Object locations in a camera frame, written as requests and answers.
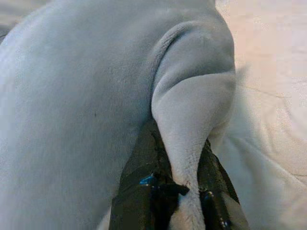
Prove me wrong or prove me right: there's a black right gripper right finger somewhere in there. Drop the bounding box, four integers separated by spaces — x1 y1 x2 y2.
198 140 250 230

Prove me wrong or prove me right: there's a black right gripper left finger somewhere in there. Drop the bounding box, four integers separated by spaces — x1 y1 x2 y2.
111 119 190 230

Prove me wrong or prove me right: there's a grey plush pillow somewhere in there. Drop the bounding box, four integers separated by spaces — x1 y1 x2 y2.
0 0 243 230

